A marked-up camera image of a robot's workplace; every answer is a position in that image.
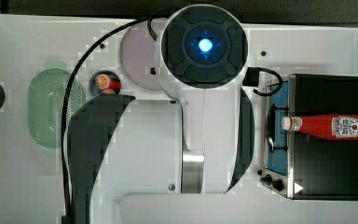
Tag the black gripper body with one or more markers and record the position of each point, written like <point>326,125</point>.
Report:
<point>251,77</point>

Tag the orange slice toy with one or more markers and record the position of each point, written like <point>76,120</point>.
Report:
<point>102,81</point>

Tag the lilac round plate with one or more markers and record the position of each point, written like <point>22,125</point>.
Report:
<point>136,55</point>

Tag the red plush ketchup bottle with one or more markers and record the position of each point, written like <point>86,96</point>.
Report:
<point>332,127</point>

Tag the blue bowl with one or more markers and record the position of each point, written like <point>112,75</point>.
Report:
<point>92,86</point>

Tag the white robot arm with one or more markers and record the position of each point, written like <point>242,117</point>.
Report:
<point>192,134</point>

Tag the green perforated tray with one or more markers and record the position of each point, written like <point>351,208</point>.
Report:
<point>45,97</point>

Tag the red strawberry toy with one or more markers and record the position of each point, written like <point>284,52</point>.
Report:
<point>113,86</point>

